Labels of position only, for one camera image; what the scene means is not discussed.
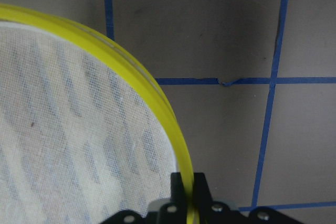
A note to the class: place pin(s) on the yellow steamer layer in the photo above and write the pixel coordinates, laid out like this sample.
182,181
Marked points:
86,131

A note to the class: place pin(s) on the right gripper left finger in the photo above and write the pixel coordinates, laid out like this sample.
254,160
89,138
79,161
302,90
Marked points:
179,198

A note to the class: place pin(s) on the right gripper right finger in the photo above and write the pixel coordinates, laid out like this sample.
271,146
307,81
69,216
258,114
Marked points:
202,198

